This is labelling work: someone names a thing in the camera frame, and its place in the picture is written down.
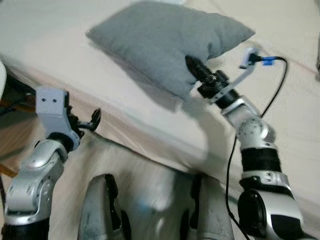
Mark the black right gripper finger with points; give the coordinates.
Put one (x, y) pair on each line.
(196, 67)

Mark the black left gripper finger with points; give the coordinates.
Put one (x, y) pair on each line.
(95, 118)

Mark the grey fabric pillow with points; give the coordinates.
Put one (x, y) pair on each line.
(165, 40)

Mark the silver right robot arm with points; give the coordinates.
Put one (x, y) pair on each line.
(255, 132)

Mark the white sheeted bed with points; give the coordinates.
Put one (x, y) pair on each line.
(75, 75)

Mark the grey right robot leg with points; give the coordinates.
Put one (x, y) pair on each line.
(212, 215)

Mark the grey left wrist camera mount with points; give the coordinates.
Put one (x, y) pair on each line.
(50, 107)

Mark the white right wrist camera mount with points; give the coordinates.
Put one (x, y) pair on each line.
(246, 60)

